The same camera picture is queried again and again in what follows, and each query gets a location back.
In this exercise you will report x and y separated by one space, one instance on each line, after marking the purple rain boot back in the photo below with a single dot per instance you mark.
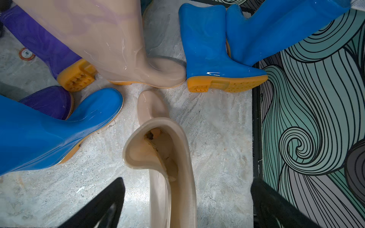
70 70

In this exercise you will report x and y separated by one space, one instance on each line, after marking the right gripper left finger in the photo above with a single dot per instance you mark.
103 211

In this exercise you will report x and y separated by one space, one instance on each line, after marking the beige rain boot large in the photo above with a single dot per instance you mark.
109 35

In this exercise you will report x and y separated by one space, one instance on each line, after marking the purple rain boot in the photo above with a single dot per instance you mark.
53 101
70 70

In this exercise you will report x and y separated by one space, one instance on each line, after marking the blue rain boot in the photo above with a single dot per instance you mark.
203 34
277 25

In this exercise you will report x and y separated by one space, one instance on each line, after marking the red poker chip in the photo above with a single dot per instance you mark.
26 55

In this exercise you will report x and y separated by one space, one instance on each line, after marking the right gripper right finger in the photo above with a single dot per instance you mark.
273 211

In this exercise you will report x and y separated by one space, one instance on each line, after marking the light blue boot front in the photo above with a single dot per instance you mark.
31 140

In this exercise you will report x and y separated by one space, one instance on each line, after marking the purple rain boot front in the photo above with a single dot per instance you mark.
53 101

